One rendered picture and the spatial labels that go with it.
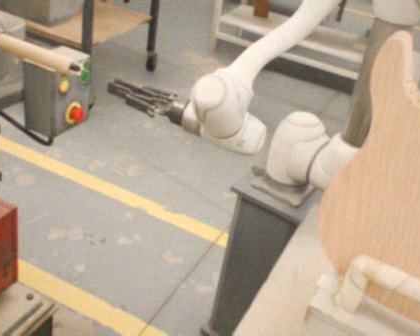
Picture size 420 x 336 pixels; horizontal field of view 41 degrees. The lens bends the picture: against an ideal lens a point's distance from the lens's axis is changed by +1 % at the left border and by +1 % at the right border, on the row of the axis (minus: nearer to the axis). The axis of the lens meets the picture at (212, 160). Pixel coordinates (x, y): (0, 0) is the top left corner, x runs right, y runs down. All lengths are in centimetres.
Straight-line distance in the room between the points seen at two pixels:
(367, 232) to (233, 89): 49
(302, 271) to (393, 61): 61
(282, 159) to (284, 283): 68
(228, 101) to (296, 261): 38
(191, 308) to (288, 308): 128
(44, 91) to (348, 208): 93
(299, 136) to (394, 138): 99
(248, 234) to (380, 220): 113
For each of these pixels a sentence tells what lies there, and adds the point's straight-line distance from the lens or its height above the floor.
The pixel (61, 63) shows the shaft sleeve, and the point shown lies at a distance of 118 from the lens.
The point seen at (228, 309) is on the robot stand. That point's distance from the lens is 218.
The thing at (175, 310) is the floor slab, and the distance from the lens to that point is 238.
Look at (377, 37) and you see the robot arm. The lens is 155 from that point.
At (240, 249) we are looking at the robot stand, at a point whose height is 46.
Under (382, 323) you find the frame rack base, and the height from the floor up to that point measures 110.
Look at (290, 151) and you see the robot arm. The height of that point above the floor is 88.
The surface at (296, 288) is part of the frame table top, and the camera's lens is 120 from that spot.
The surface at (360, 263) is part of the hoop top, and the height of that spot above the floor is 121.
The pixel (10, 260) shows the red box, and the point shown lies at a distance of 194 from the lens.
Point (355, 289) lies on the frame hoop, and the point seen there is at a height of 116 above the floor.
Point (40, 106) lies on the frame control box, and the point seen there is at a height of 101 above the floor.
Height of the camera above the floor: 171
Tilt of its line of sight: 31 degrees down
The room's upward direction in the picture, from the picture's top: 11 degrees clockwise
